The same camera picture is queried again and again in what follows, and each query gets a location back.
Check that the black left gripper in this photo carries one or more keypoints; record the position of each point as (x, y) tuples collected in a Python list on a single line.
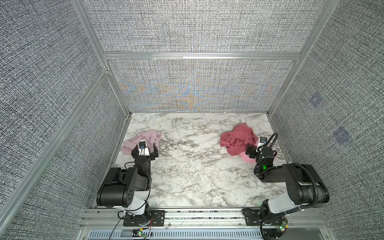
[(153, 154)]

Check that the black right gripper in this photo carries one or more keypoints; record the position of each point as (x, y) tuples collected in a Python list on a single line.
[(253, 150)]

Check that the pale pink cloth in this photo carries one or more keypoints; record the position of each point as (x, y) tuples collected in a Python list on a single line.
[(152, 138)]

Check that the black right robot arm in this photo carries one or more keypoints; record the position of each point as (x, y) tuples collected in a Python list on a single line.
[(305, 189)]

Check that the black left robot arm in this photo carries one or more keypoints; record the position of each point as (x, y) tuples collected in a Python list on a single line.
[(119, 187)]

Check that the bright pink cloth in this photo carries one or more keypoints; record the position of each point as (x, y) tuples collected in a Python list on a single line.
[(246, 158)]

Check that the dark rose ribbed cloth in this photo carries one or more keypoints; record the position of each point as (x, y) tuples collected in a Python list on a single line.
[(238, 140)]

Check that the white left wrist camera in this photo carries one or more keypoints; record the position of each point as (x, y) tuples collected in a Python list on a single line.
[(144, 150)]

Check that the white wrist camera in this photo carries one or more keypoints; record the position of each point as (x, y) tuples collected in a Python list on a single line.
[(262, 141), (144, 150)]

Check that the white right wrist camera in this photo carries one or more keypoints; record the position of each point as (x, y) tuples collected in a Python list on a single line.
[(262, 141)]

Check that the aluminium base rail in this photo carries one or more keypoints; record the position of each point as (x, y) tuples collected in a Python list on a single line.
[(201, 224)]

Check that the aluminium enclosure frame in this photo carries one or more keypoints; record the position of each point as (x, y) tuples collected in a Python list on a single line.
[(52, 63)]

